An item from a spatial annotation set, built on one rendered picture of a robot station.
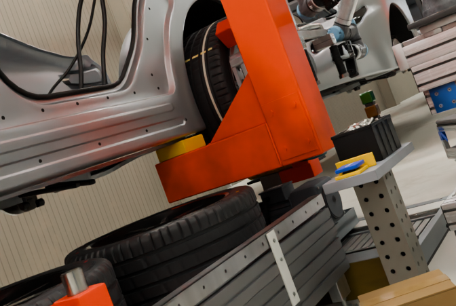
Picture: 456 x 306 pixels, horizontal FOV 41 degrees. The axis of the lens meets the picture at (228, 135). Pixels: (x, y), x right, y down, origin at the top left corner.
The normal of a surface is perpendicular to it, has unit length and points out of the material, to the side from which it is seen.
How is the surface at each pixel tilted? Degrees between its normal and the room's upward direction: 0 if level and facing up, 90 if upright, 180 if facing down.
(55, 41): 90
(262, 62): 90
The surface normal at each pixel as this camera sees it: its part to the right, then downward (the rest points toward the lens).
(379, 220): -0.50, 0.18
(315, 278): 0.79, -0.30
